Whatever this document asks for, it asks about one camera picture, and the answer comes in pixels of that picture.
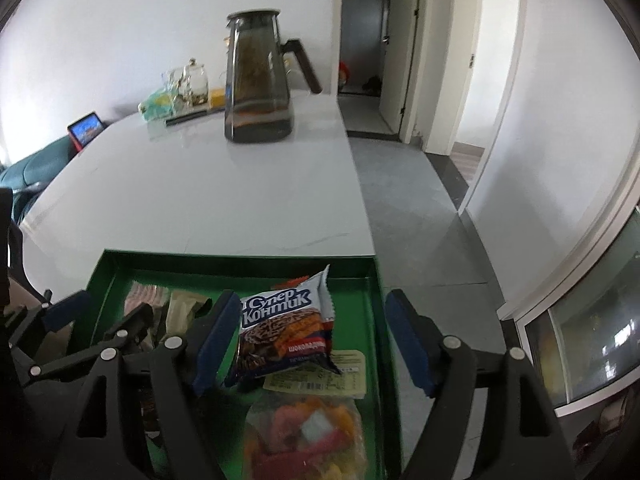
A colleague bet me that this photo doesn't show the glass jar with lid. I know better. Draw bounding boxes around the glass jar with lid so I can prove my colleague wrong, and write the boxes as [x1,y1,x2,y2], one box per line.
[180,58,210,108]

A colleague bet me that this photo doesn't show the glass door cabinet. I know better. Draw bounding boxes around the glass door cabinet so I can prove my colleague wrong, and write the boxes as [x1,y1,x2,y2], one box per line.
[500,210,640,480]

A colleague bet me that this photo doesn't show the black tea tray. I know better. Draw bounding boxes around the black tea tray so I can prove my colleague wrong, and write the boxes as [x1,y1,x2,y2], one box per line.
[165,106,226,127]

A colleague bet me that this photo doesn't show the red smart display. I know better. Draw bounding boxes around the red smart display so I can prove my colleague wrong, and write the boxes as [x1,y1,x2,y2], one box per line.
[67,112,107,153]

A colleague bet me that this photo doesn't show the clear bag of colourful snacks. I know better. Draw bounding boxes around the clear bag of colourful snacks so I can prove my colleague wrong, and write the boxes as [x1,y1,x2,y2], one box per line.
[242,350,368,480]

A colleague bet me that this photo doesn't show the beige small snack packet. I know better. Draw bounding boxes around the beige small snack packet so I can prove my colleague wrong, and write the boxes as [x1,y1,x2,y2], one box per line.
[165,290,213,336]

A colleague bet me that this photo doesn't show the green tray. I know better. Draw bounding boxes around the green tray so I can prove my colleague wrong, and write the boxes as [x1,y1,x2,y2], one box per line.
[82,247,403,480]

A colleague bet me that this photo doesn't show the glass cup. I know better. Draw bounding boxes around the glass cup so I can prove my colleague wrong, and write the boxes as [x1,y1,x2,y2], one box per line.
[161,67,186,97]

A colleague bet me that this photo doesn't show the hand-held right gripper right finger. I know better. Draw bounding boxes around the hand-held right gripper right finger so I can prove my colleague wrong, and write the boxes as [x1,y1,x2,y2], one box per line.
[385,289,576,480]

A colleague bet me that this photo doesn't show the white door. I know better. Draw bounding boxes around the white door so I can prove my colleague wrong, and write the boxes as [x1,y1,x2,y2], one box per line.
[378,0,423,133]

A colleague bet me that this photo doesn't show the grey entrance door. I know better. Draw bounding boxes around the grey entrance door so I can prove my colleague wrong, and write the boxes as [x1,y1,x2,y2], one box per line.
[342,0,391,91]

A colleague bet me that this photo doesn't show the green wet wipes pack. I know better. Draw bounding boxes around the green wet wipes pack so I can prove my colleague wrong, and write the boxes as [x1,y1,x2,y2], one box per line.
[138,87,181,121]

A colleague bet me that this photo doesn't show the blue white wafer packet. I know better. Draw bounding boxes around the blue white wafer packet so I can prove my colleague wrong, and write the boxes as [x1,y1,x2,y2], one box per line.
[224,265,343,388]

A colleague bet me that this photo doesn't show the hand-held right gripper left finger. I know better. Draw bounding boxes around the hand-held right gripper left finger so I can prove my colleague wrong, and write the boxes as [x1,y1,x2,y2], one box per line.
[60,289,242,480]

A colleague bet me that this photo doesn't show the dark glass pitcher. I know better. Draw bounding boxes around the dark glass pitcher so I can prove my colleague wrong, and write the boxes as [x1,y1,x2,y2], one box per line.
[223,8,323,144]

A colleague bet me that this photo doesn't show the pink striped snack packet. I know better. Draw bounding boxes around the pink striped snack packet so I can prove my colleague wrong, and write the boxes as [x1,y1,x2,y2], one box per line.
[124,282,168,313]

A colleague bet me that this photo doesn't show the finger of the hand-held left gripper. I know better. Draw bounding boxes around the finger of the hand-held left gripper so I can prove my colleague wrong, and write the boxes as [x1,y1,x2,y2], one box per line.
[12,303,155,387]
[2,289,94,347]

